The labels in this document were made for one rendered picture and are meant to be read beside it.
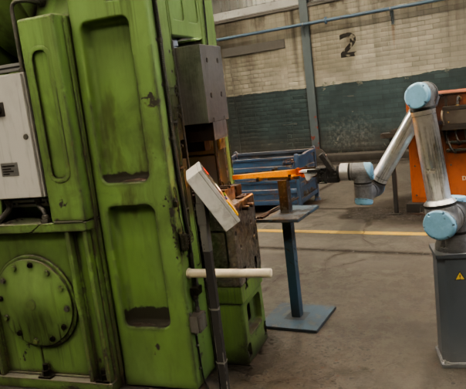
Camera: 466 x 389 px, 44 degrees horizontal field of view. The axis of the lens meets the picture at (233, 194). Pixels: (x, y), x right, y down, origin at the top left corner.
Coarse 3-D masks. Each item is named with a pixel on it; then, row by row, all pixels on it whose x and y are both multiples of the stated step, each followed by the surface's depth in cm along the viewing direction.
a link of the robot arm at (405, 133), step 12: (408, 120) 281; (396, 132) 289; (408, 132) 283; (396, 144) 287; (408, 144) 288; (384, 156) 293; (396, 156) 289; (384, 168) 293; (372, 180) 299; (384, 180) 296
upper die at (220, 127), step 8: (224, 120) 315; (192, 128) 304; (200, 128) 303; (208, 128) 301; (216, 128) 304; (224, 128) 314; (192, 136) 305; (200, 136) 304; (208, 136) 302; (216, 136) 303; (224, 136) 314
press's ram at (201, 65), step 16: (176, 48) 293; (192, 48) 290; (208, 48) 300; (192, 64) 292; (208, 64) 298; (192, 80) 293; (208, 80) 297; (224, 80) 318; (192, 96) 295; (208, 96) 296; (224, 96) 317; (192, 112) 297; (208, 112) 295; (224, 112) 316
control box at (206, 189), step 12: (192, 168) 264; (192, 180) 241; (204, 180) 241; (204, 192) 242; (216, 192) 243; (204, 204) 243; (216, 204) 243; (216, 216) 244; (228, 216) 245; (228, 228) 246
